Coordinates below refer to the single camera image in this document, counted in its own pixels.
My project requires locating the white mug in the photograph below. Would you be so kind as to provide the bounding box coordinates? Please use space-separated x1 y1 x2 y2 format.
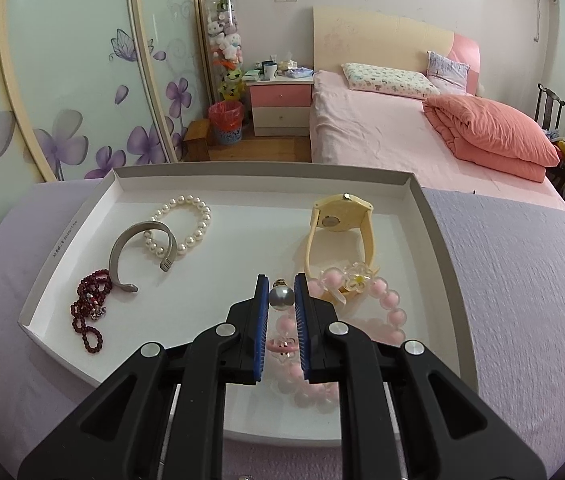
262 61 278 81

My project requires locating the dark wooden chair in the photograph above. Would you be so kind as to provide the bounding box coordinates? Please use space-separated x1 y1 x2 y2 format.
534 84 565 130

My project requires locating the floral sliding wardrobe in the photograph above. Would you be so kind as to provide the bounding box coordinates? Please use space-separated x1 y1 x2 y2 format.
0 0 210 222

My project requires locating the dark red bead bracelet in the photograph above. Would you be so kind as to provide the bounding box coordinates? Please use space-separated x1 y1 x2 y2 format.
70 268 113 354

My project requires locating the red waste bin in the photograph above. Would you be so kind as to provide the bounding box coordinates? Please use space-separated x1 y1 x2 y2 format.
209 101 244 145

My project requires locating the pink white nightstand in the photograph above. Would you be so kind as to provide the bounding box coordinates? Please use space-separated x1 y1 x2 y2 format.
247 75 314 138

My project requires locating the clear tube of plush toys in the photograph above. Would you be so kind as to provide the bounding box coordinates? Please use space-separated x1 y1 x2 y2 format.
203 0 244 101

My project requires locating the white pearl bracelet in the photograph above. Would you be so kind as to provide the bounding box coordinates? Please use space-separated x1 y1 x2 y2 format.
142 194 213 262

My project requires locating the beige pink headboard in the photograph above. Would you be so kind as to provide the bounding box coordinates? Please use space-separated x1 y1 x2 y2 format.
313 6 481 94

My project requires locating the small wooden stool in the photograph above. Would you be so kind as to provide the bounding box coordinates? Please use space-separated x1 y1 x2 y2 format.
183 119 213 162

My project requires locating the purple patterned pillow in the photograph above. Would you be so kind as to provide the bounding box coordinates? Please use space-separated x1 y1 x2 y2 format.
425 51 470 96

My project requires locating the floral white pillow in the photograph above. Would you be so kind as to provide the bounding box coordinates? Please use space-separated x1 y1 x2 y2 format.
341 63 439 101

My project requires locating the grey cuff bangle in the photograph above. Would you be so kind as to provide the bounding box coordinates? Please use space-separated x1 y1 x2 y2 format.
108 220 178 294

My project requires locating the grey cardboard tray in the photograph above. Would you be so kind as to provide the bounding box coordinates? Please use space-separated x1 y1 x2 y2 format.
16 160 480 449

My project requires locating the large pearl pendant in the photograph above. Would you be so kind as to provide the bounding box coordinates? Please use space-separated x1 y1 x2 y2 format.
268 278 295 311

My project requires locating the yellow wrist watch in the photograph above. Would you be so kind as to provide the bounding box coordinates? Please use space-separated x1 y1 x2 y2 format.
304 192 378 306

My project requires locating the folded coral duvet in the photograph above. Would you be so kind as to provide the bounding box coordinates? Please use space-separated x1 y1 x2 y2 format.
422 94 560 183

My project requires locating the bed with pink sheet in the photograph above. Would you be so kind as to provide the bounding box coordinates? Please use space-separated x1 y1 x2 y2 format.
309 70 565 210

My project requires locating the pink bead bracelet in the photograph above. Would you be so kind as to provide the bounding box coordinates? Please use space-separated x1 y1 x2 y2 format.
264 259 408 413

